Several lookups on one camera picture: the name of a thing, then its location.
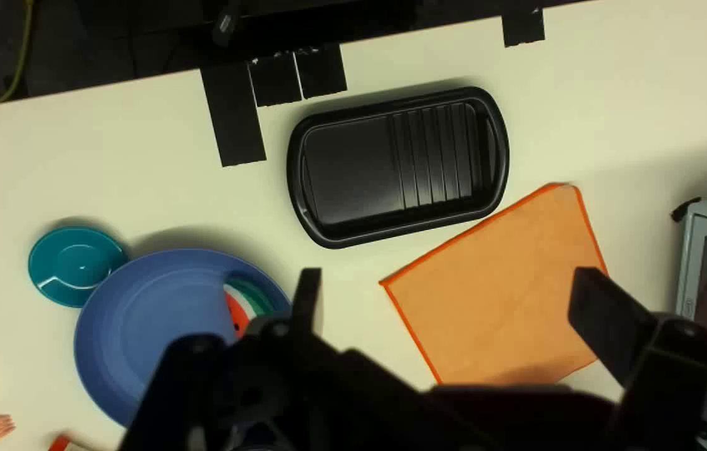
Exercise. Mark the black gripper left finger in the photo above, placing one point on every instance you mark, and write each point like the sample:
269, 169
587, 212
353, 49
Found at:
307, 297

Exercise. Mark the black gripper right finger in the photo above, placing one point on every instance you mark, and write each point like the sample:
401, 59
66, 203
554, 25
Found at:
612, 321

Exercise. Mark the watermelon slice plushie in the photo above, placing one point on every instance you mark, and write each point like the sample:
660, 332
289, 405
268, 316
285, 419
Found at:
241, 311

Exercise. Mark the blue round plate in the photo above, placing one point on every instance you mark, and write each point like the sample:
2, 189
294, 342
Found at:
154, 327

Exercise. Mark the black ridged rectangular plate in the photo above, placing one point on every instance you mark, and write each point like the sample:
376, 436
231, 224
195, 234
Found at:
401, 167

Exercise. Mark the orange cloth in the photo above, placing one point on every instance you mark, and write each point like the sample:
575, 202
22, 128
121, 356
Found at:
496, 291

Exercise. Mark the long black tape strip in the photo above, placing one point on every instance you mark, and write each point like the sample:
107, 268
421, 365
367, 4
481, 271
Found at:
234, 117

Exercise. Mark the short black tape strip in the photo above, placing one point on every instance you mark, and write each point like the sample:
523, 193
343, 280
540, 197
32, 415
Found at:
320, 70
275, 79

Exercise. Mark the small teal lid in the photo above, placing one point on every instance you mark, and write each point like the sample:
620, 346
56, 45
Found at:
77, 267

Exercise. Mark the red toy piece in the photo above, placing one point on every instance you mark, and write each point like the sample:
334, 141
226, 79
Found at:
66, 445

